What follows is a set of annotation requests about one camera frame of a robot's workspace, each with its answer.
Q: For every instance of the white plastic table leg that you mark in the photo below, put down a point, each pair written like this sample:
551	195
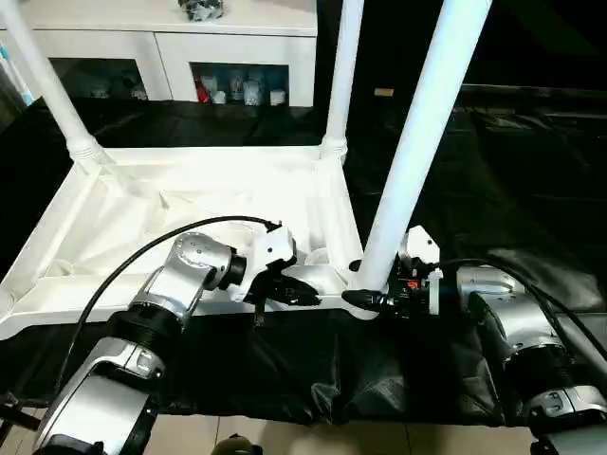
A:
417	142
343	71
52	85

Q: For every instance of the white plastic table top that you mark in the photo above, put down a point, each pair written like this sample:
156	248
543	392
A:
142	189

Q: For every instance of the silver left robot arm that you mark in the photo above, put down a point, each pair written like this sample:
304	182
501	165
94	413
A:
189	270

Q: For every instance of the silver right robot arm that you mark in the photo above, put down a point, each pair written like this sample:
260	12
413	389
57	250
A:
521	322

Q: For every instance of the black mat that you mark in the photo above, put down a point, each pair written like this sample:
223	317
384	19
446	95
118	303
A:
332	355

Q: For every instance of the small gold label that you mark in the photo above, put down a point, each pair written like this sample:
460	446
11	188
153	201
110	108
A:
383	91

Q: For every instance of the long black bar device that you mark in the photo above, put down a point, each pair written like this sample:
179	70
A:
531	90

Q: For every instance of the white glass-door cabinet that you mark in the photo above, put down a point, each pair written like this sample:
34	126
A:
166	47

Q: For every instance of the dark grey bundle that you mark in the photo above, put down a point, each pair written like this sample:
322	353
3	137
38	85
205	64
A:
204	9

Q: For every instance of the white blue patterned roll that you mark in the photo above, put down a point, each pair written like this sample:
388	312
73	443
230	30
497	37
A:
14	76

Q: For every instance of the black folding frame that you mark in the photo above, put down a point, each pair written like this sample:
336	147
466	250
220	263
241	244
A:
19	410

